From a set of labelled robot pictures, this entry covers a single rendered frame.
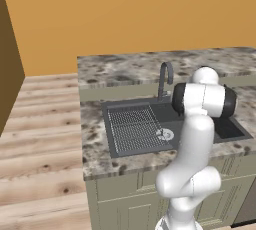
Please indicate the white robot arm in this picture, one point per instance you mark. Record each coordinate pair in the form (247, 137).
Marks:
(196, 140)

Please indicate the dark grey sink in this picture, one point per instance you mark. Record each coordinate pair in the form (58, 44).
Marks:
(133, 130)

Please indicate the dark grey tap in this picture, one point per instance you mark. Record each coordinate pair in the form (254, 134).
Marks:
(164, 80)

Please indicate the pale green cupboard run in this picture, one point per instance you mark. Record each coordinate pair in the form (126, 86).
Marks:
(133, 194)

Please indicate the pale green cupboard door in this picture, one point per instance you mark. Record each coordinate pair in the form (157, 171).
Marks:
(130, 210)

